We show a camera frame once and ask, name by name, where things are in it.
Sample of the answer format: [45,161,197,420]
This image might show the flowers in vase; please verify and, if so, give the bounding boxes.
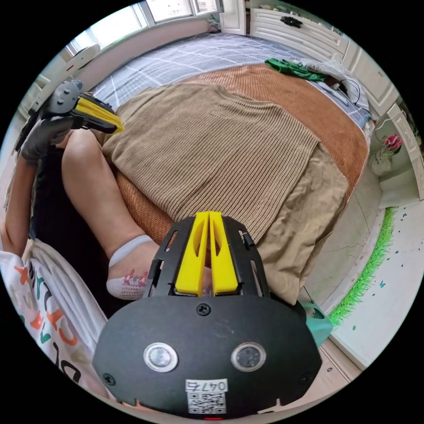
[371,133,405,176]

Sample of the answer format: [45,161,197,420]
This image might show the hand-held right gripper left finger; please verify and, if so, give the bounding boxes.
[174,212,210,295]

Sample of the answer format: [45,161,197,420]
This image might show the pile of clothes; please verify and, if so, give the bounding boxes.
[265,57,348,84]

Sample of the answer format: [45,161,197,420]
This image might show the black cable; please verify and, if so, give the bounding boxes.
[340,78,362,100]

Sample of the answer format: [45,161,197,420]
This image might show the window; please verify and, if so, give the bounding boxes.
[65,0,227,57]

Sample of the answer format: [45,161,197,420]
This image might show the person's left forearm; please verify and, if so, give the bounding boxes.
[0,158,38,261]

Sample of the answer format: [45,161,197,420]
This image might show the person's left hand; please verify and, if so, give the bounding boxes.
[19,115,76,167]

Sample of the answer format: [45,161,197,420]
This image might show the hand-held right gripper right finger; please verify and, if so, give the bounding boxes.
[209,212,239,295]

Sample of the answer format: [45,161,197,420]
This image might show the green plastic stool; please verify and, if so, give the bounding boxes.
[299,299,334,348]

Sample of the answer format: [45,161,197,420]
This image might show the khaki long sleeve shirt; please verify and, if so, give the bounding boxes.
[101,83,349,305]

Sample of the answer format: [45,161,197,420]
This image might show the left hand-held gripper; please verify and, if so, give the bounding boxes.
[28,79,125,134]

